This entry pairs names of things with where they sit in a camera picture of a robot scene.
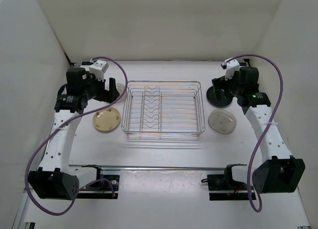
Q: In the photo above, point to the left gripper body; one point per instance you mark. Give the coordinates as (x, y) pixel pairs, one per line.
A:
(95, 88)

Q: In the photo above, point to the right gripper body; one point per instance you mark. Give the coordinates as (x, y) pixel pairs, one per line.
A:
(233, 86)

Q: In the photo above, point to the clear glass plate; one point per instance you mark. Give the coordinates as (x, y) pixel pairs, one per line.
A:
(222, 121)
(120, 88)

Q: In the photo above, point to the black round plate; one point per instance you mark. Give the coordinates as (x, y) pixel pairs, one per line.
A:
(212, 100)

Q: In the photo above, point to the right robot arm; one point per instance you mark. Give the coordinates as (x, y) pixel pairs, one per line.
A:
(279, 172)

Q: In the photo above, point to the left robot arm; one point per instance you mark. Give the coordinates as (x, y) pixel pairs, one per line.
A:
(53, 178)

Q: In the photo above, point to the beige ceramic plate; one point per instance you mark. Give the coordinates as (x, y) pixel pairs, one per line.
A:
(107, 119)

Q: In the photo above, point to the left blue corner label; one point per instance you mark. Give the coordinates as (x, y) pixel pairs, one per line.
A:
(86, 63)

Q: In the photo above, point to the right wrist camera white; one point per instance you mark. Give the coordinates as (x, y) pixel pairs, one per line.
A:
(230, 67)

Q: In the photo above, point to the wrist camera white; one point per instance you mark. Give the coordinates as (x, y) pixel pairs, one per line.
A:
(98, 68)
(230, 67)

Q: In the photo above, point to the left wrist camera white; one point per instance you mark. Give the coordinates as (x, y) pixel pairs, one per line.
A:
(98, 68)

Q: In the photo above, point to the wire dish rack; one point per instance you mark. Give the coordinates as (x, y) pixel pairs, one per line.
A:
(163, 108)

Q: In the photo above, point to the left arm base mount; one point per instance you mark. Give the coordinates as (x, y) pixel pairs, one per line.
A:
(96, 183)

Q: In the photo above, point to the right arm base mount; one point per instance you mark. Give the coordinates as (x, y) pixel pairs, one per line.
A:
(221, 189)

